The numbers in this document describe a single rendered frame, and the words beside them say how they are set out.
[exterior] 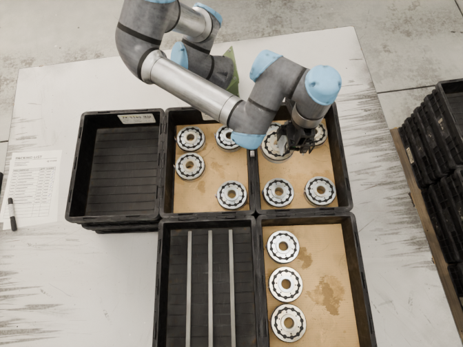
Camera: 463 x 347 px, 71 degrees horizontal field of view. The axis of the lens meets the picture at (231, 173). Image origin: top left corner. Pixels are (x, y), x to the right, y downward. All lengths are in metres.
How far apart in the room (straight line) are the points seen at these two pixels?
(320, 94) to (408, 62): 2.05
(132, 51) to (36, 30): 2.31
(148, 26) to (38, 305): 1.01
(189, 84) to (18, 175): 0.97
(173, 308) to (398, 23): 2.53
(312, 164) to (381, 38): 1.75
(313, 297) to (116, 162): 0.82
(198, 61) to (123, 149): 0.43
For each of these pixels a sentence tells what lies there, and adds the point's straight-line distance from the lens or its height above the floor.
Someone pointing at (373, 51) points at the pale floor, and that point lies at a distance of 2.70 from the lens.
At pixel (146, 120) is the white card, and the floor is 0.88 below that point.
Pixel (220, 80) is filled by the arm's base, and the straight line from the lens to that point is 1.36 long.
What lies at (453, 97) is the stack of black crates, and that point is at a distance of 1.99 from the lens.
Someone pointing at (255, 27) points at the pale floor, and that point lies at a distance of 2.72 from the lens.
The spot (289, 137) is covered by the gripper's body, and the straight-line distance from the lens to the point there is 0.87.
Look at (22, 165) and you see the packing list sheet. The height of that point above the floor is 0.70.
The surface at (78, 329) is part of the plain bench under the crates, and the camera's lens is 1.34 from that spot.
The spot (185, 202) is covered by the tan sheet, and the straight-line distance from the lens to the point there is 1.14.
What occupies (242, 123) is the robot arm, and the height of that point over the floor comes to 1.25.
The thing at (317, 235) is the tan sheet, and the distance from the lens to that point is 1.12.
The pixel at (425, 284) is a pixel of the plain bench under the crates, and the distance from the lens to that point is 1.36.
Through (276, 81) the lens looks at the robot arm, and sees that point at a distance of 0.73.
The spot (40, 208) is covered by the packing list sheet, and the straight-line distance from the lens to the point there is 1.49.
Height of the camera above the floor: 1.91
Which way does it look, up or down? 69 degrees down
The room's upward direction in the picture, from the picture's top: 7 degrees counter-clockwise
